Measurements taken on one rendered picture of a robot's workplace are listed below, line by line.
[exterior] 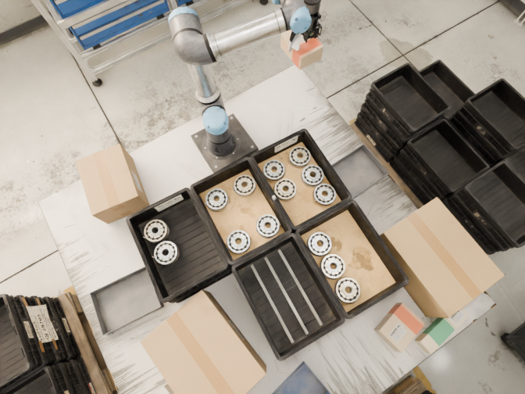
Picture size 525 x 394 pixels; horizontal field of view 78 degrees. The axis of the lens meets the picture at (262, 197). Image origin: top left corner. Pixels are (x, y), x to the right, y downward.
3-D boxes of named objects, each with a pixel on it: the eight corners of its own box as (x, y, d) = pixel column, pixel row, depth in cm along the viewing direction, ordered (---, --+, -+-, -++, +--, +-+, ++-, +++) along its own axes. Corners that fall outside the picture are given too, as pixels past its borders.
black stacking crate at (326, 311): (233, 270, 143) (230, 266, 132) (291, 238, 147) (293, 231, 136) (278, 358, 131) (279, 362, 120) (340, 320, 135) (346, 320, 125)
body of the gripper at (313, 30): (305, 44, 136) (309, 20, 125) (294, 31, 139) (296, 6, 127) (320, 37, 138) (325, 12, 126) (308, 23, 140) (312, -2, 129)
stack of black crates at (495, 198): (426, 210, 219) (463, 186, 177) (458, 188, 224) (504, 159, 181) (468, 261, 208) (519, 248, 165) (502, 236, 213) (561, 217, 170)
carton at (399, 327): (395, 350, 141) (401, 352, 134) (373, 329, 144) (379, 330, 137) (418, 323, 145) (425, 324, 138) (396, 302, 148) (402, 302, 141)
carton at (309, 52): (280, 46, 153) (280, 34, 146) (301, 35, 155) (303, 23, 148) (299, 70, 148) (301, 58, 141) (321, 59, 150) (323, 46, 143)
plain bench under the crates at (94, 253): (102, 231, 233) (37, 201, 166) (289, 126, 258) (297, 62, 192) (212, 463, 187) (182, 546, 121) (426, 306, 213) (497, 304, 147)
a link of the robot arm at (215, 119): (208, 145, 158) (204, 130, 146) (204, 123, 163) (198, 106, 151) (233, 140, 159) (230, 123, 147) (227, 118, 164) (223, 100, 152)
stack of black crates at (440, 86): (394, 98, 248) (406, 77, 227) (424, 80, 253) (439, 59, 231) (430, 137, 237) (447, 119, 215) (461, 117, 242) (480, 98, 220)
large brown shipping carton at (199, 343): (266, 365, 140) (266, 374, 121) (211, 417, 134) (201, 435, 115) (209, 291, 151) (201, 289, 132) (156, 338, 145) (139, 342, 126)
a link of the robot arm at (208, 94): (205, 125, 163) (167, 34, 112) (199, 102, 169) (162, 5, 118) (228, 119, 163) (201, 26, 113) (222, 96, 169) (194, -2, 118)
